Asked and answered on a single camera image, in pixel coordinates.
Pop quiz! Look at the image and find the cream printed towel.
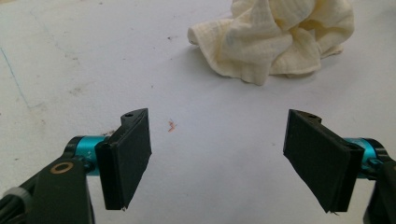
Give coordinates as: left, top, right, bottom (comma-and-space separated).
187, 0, 355, 87

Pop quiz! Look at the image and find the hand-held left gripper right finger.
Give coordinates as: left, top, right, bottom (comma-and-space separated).
283, 108, 365, 214

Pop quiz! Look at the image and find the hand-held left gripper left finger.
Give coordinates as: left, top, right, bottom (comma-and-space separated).
94, 107, 153, 211

